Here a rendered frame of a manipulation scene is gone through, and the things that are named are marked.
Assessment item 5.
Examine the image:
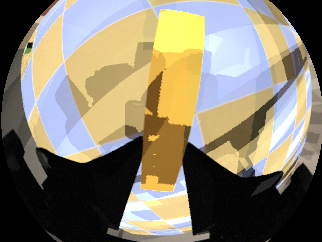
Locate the small green block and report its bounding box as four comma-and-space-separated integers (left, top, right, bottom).
24, 42, 32, 54

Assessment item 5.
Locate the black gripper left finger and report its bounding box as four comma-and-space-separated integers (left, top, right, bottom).
36, 136, 144, 231

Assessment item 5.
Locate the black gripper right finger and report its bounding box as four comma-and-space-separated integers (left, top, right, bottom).
182, 142, 283, 235

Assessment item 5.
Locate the yellow bar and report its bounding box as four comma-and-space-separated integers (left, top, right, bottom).
140, 9, 205, 192

